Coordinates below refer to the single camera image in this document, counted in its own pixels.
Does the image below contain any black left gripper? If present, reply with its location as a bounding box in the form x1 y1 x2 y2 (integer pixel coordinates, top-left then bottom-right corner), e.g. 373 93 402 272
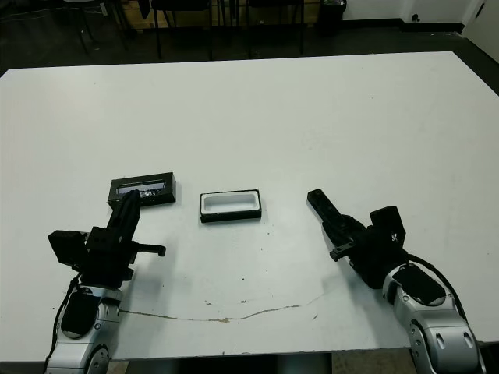
77 190 167 288

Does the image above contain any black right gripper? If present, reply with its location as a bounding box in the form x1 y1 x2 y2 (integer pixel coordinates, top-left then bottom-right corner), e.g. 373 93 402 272
321 213 409 290

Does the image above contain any black printed box lid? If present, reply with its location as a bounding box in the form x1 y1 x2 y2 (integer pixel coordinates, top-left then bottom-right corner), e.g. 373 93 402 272
107 171 179 210

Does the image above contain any black box base white insert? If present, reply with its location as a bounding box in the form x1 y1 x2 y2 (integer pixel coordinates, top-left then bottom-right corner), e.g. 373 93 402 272
198 188 262 224

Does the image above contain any chair with thin black legs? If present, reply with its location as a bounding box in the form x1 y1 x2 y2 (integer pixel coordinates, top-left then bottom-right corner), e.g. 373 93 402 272
64 0 129 54

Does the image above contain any black waste bin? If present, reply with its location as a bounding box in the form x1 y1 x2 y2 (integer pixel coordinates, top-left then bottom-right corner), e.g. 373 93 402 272
318 0 348 38

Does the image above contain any black office chair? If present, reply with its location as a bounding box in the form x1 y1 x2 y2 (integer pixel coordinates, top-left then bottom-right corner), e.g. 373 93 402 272
150 0 214 62
245 0 306 58

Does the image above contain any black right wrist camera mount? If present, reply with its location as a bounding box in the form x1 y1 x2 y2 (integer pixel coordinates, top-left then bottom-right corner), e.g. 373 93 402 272
369 205 407 250

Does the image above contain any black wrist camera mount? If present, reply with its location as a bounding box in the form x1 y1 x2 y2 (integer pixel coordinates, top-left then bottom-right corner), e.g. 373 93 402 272
47 229 89 270
369 205 407 250

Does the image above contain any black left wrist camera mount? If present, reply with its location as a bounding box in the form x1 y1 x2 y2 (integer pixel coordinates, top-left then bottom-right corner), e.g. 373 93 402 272
47 229 89 270

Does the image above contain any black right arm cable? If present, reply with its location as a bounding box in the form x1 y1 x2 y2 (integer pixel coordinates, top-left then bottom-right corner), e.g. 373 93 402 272
405 252 469 324

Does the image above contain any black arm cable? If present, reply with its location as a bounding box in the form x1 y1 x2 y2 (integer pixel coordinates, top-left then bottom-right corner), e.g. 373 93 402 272
405 252 469 324
46 274 79 359

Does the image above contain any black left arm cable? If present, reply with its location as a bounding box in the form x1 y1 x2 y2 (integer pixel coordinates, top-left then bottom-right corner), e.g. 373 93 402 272
46 274 79 359

